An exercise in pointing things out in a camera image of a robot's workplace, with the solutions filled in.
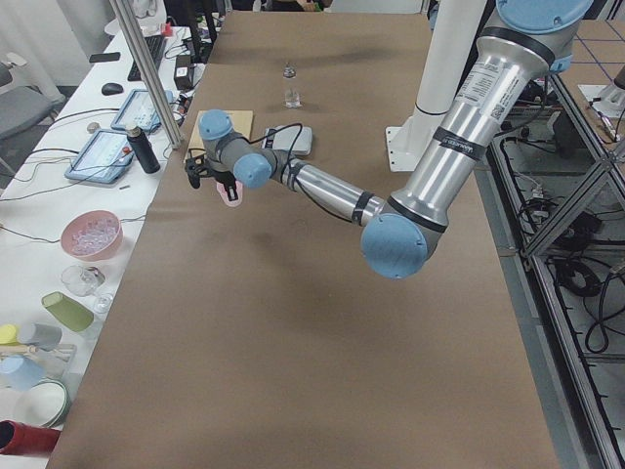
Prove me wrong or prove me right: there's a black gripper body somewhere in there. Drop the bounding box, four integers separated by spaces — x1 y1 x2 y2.
213 169 234 185

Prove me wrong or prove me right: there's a pink plastic cup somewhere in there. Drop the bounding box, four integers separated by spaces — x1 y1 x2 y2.
216 180 243 208

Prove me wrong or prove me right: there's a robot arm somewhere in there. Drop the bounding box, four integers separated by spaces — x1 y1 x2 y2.
189 1 590 279

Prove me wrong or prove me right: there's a digital kitchen scale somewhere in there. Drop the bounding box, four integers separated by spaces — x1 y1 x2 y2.
262 125 313 156

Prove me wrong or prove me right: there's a green plastic cup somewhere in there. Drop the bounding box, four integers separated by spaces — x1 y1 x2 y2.
41 291 94 332

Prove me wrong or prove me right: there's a grey plastic cup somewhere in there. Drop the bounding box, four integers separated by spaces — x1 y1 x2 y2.
18 322 63 351

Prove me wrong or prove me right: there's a yellow plastic cup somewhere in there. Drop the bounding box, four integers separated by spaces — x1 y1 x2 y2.
0 323 20 346

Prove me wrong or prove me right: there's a light blue plastic cup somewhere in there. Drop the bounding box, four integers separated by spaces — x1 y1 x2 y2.
1 355 46 391

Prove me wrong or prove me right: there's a wooden cutting board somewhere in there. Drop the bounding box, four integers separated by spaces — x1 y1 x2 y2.
187 109 254 151

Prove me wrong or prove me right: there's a black thermos bottle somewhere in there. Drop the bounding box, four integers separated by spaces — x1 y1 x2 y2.
125 122 160 174

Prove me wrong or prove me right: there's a far teach pendant tablet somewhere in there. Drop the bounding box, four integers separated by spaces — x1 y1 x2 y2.
110 89 160 133

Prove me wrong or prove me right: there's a teach pendant tablet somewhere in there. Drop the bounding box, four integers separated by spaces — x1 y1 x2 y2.
110 89 160 133
64 129 134 185

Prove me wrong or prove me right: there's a near teach pendant tablet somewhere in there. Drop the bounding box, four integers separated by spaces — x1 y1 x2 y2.
64 129 134 185

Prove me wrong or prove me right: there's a pink bowl with ice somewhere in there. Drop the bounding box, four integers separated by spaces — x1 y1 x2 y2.
61 210 123 262

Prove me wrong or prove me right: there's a black computer mouse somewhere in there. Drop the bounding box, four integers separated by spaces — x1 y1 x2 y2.
101 82 124 96

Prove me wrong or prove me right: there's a black keyboard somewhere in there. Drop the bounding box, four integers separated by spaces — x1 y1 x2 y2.
127 34 168 83

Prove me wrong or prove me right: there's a black smartphone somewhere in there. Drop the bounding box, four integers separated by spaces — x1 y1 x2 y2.
89 52 121 64

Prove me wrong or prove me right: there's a wine glass lying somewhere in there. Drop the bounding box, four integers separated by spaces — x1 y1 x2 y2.
61 265 113 315

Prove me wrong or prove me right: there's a white green bowl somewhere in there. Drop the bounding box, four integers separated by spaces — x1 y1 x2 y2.
13 380 71 428

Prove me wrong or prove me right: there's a red cylinder can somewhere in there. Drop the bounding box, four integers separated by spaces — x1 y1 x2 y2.
1 420 62 456

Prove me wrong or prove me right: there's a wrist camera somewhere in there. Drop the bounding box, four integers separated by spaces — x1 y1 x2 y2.
185 152 214 190

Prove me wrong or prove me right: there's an aluminium frame post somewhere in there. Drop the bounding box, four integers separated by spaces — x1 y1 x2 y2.
109 0 183 149

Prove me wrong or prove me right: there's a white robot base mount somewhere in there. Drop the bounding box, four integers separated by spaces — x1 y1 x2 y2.
386 0 487 172

